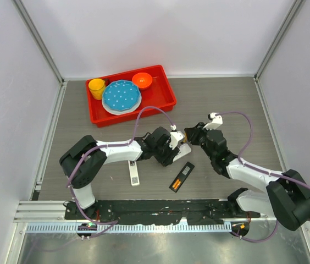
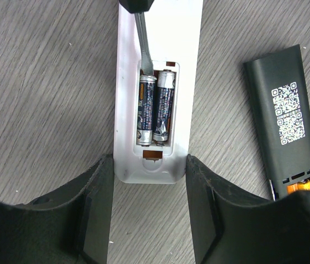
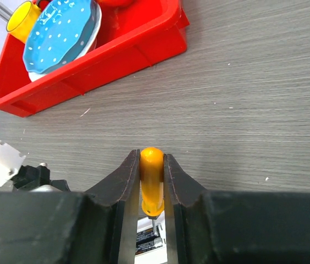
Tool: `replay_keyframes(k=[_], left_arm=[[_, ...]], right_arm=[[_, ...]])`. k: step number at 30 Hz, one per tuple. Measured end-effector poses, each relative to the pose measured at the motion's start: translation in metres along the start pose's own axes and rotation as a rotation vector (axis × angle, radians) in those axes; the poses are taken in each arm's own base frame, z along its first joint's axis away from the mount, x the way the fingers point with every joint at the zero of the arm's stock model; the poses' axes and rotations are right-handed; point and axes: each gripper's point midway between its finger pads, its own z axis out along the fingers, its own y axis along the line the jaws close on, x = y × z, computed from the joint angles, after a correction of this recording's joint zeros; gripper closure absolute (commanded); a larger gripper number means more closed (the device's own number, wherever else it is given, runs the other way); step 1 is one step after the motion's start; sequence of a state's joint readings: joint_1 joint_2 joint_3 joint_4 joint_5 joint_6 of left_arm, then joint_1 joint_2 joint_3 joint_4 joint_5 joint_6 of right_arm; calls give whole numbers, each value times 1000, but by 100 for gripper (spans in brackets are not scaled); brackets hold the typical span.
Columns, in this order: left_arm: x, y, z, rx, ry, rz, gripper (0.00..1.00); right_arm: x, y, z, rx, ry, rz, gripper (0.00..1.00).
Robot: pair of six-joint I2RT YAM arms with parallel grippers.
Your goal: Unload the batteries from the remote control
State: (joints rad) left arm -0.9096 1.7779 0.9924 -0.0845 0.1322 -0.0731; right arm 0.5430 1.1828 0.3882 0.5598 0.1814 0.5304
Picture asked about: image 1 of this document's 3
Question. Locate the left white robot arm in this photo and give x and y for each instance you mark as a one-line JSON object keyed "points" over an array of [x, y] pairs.
{"points": [[84, 160]]}

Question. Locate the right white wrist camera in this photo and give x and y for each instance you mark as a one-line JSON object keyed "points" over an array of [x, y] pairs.
{"points": [[215, 121]]}

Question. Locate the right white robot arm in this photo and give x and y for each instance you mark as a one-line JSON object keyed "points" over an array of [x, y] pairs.
{"points": [[282, 195]]}

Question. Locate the white slotted cable duct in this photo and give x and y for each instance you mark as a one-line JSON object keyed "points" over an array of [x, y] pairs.
{"points": [[182, 227]]}

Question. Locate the white slim remote control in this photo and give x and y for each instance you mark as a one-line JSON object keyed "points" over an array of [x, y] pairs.
{"points": [[133, 171]]}

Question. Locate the orange handled screwdriver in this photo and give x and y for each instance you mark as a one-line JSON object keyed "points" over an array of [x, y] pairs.
{"points": [[184, 139]]}

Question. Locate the blue dotted plate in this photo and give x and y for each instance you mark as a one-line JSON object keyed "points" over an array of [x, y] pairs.
{"points": [[121, 88]]}

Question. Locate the orange bowl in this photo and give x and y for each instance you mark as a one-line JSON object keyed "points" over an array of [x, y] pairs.
{"points": [[142, 80]]}

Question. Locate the red plastic tray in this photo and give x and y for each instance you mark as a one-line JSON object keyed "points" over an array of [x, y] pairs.
{"points": [[159, 94]]}

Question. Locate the white plate under blue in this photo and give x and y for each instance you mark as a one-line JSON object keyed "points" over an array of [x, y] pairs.
{"points": [[123, 104]]}

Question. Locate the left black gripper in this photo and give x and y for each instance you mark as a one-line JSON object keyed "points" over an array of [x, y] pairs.
{"points": [[168, 158]]}

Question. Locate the orange battery in black remote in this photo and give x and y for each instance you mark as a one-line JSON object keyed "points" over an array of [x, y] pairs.
{"points": [[175, 185]]}

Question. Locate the black open remote control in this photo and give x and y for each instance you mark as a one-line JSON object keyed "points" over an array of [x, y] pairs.
{"points": [[183, 174]]}

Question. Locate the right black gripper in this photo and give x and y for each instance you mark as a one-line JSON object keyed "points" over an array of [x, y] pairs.
{"points": [[193, 133]]}

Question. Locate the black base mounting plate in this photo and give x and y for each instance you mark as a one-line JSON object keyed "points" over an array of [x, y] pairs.
{"points": [[158, 212]]}

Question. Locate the yellow mug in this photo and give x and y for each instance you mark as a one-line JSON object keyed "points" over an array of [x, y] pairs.
{"points": [[97, 87]]}

